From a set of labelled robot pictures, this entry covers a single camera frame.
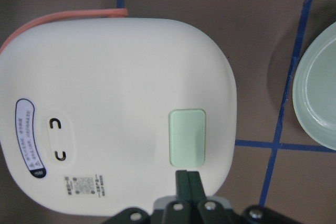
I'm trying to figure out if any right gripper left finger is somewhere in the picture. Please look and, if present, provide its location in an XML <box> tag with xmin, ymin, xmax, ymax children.
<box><xmin>175</xmin><ymin>170</ymin><xmax>190</xmax><ymax>202</ymax></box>

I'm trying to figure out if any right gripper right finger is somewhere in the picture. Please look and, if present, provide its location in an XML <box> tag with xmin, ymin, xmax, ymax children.
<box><xmin>187</xmin><ymin>171</ymin><xmax>206</xmax><ymax>203</ymax></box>

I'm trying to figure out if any white rice cooker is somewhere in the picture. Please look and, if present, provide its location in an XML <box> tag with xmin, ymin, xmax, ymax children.
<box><xmin>1</xmin><ymin>12</ymin><xmax>237</xmax><ymax>216</ymax></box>

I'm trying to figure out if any green plate near potato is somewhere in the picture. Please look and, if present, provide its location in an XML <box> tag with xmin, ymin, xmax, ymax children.
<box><xmin>292</xmin><ymin>23</ymin><xmax>335</xmax><ymax>151</ymax></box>

